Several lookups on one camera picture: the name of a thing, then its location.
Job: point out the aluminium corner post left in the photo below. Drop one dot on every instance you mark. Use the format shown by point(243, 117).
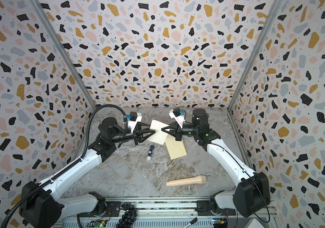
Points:
point(38, 10)

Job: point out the cream paper envelope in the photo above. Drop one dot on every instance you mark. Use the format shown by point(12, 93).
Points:
point(159, 136)

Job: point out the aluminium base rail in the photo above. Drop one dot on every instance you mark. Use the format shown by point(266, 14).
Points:
point(172, 212)

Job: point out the blue white glue stick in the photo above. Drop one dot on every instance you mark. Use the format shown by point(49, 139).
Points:
point(151, 149)

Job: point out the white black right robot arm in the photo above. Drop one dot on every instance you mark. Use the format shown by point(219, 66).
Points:
point(252, 189)

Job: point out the black marker pen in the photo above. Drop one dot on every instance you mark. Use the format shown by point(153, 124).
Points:
point(192, 222)

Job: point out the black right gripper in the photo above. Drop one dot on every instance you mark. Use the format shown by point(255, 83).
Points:
point(176, 130)

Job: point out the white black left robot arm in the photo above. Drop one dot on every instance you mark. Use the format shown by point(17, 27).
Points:
point(46, 206)

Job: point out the aluminium corner post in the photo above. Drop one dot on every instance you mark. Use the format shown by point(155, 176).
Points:
point(255, 52)
point(38, 10)

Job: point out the pale yellow letter paper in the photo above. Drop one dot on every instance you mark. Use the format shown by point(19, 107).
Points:
point(176, 149)

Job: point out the beige toy microphone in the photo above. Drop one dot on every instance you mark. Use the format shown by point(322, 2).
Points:
point(201, 179)

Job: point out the black bead cluster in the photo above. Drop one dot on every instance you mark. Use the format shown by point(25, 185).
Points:
point(129, 217)

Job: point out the aluminium corner post right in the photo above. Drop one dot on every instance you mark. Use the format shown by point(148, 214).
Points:
point(255, 52)

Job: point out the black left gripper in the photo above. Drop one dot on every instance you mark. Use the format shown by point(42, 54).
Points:
point(138, 137)

